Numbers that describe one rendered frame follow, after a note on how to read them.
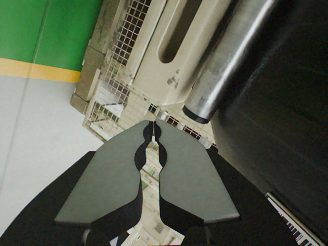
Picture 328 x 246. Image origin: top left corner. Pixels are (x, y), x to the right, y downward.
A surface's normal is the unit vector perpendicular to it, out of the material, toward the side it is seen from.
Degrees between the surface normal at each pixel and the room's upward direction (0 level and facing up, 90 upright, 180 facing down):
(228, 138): 140
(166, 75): 90
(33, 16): 0
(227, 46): 108
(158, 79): 90
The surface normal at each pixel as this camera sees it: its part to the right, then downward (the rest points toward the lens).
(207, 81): -0.55, 0.06
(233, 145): -0.96, -0.08
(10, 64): 0.80, 0.54
